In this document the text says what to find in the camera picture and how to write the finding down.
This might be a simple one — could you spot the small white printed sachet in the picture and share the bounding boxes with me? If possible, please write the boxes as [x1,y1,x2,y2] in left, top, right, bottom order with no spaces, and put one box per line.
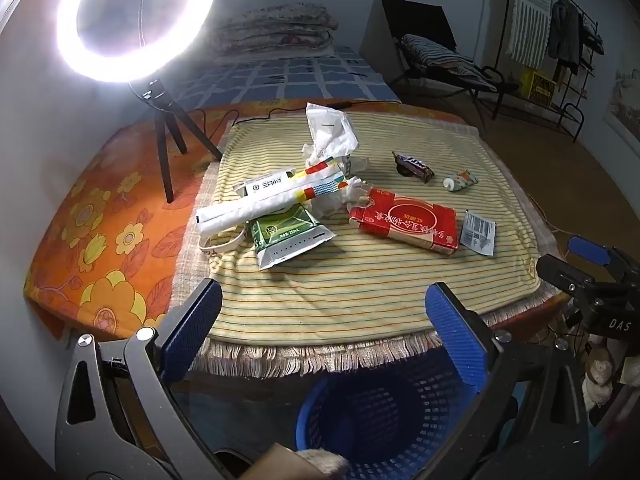
[459,209,497,256]

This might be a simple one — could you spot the blue plastic basket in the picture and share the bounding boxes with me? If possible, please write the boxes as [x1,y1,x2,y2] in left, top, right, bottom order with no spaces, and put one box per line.
[296,347,496,480]

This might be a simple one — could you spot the red carton box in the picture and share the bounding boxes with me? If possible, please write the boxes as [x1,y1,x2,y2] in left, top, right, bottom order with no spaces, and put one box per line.
[348,187,459,257]

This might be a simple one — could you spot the blue checkered bed sheet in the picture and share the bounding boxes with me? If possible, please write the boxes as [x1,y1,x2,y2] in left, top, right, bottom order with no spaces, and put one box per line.
[177,45,401,111]

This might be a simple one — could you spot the dark purple candy wrapper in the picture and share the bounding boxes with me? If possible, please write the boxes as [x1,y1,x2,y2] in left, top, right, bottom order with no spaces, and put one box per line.
[391,151,435,183]

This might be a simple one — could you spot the dark jacket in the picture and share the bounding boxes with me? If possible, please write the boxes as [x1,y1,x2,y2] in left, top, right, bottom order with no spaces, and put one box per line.
[545,0,586,76]

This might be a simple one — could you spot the small colourful tube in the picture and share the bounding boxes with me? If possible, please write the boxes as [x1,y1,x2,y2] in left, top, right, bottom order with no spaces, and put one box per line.
[442,169,478,193]

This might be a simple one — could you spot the yellow crate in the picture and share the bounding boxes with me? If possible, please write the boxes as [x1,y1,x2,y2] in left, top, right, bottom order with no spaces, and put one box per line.
[517,67,556,106]

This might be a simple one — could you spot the wall poster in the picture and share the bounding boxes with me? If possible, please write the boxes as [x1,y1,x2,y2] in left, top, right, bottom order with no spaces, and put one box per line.
[602,67,640,136]

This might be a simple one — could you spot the striped cushion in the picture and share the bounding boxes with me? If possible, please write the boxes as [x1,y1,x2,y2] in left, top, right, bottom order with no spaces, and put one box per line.
[402,34,498,92]

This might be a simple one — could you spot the brown cardboard piece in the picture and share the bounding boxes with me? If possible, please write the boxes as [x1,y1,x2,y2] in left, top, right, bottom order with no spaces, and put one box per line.
[240,442,321,480]

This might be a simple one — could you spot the black folding chair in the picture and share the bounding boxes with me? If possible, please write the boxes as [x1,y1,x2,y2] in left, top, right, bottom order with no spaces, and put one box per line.
[377,0,521,126]

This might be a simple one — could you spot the folded floral quilt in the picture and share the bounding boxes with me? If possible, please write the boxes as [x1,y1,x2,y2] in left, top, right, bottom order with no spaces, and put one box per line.
[207,4,341,56]

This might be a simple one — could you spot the colourful patterned white wrapper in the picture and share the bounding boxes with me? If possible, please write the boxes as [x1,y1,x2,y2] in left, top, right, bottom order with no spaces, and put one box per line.
[196,156,351,237]

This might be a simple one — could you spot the black metal clothes rack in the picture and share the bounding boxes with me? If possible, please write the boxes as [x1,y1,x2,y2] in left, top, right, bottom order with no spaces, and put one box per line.
[492,0,601,143]

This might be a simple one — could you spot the yellow striped fringed cloth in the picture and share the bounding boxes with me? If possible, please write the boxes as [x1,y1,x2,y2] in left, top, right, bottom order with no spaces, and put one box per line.
[172,110,561,378]

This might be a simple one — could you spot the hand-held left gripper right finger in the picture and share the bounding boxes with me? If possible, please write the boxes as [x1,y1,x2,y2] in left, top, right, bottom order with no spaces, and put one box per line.
[415,281,593,480]

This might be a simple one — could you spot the white plastic bag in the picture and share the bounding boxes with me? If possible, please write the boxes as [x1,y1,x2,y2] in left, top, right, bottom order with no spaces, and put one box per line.
[300,102,361,166]

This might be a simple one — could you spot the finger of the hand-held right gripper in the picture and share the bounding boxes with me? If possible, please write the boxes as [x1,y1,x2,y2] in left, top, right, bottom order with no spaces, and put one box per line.
[536,254,597,292]
[568,235,640,283]

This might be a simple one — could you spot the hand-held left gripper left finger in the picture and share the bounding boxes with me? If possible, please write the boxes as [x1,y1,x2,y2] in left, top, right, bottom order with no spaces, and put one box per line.
[54,277,223,480]

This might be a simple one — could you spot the white printed box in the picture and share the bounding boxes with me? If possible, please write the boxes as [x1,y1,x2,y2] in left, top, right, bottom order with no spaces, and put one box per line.
[234,169,297,200]

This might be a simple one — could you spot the black cable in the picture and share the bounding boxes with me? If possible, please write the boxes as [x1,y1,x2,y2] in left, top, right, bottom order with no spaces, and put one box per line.
[197,101,401,141]

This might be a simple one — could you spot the white strap loop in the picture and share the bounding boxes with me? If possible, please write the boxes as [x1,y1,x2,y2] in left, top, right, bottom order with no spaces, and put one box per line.
[198,227,248,256]

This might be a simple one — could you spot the white ring light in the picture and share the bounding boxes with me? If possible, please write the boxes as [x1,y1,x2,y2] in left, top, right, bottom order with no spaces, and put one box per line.
[55,0,218,83]

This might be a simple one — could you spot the black tripod legs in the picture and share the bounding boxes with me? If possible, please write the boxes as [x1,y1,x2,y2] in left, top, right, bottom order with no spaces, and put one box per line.
[127,77,223,204]

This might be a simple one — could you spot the striped white towel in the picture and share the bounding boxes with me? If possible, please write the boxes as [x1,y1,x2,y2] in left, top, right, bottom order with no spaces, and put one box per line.
[506,0,555,68]

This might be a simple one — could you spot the orange floral blanket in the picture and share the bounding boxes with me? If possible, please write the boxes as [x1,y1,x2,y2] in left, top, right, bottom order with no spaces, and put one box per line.
[24,100,573,351]

